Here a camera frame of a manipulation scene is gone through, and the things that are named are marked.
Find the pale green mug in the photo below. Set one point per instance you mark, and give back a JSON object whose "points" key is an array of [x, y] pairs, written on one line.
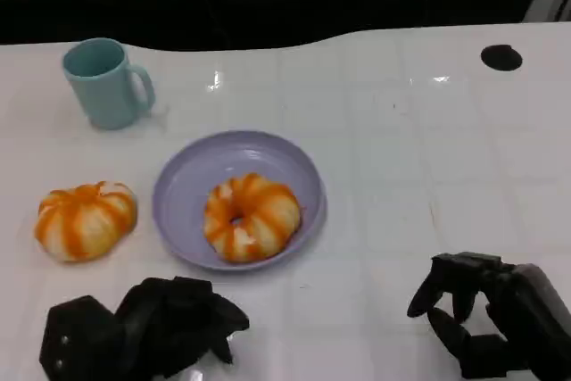
{"points": [[105, 86]]}

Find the black table grommet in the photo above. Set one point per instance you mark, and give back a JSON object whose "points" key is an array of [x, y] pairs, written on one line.
{"points": [[501, 57]]}

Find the orange white round bread roll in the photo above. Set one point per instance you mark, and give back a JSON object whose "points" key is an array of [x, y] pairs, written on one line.
{"points": [[85, 220]]}

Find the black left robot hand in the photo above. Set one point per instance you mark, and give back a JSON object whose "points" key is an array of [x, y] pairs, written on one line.
{"points": [[178, 318]]}

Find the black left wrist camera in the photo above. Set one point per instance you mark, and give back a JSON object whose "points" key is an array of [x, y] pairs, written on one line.
{"points": [[76, 338]]}

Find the lilac plate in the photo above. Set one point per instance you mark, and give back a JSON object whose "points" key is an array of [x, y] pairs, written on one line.
{"points": [[192, 193]]}

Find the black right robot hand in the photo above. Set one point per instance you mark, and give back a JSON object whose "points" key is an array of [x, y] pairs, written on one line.
{"points": [[526, 323]]}

